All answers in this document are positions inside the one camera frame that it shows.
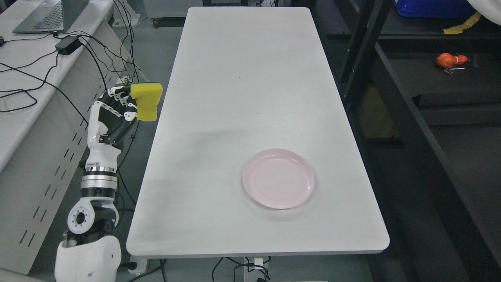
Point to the white side desk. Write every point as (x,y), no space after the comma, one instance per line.
(45,103)

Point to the white table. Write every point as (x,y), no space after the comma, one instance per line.
(247,79)

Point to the pink plate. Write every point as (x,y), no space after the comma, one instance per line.
(278,178)

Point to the black power adapter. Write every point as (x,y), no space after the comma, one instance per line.
(68,45)

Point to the yellow tape strip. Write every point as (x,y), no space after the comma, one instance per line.
(470,22)

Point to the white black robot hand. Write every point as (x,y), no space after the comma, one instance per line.
(112,115)

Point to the dark metal shelf rack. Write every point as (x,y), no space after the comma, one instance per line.
(430,137)

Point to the blue plastic bin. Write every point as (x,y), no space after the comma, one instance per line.
(434,8)

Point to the green yellow sponge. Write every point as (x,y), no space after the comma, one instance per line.
(147,96)

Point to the grey laptop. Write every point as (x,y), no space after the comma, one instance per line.
(52,16)

